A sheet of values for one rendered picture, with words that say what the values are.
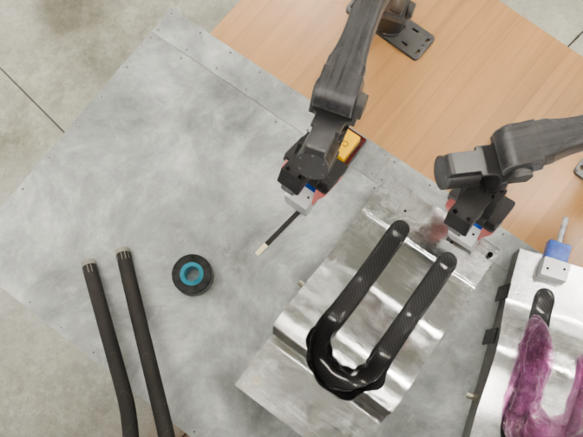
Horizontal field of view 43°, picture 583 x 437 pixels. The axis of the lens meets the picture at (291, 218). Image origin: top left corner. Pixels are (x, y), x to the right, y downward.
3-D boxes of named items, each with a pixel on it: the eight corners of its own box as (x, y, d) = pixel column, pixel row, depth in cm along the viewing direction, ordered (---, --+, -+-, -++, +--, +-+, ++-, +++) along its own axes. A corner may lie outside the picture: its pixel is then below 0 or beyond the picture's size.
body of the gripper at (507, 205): (495, 231, 128) (509, 205, 122) (445, 199, 131) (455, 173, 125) (513, 209, 131) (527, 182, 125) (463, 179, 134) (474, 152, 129)
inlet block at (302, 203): (324, 149, 146) (324, 140, 141) (345, 163, 145) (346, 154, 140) (284, 202, 143) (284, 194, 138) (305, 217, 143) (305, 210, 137)
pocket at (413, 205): (409, 194, 149) (411, 189, 145) (431, 210, 148) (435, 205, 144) (396, 212, 148) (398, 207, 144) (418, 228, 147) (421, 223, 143)
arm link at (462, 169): (441, 205, 123) (467, 181, 111) (429, 156, 125) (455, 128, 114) (506, 198, 125) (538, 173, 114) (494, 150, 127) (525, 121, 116)
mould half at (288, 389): (383, 186, 155) (389, 166, 142) (490, 258, 150) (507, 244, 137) (238, 386, 145) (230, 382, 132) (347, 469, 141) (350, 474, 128)
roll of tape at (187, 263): (188, 303, 150) (185, 301, 147) (167, 271, 152) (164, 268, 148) (221, 282, 151) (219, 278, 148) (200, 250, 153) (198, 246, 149)
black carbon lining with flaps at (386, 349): (394, 218, 146) (399, 204, 137) (463, 264, 143) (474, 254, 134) (289, 363, 139) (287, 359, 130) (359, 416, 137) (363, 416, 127)
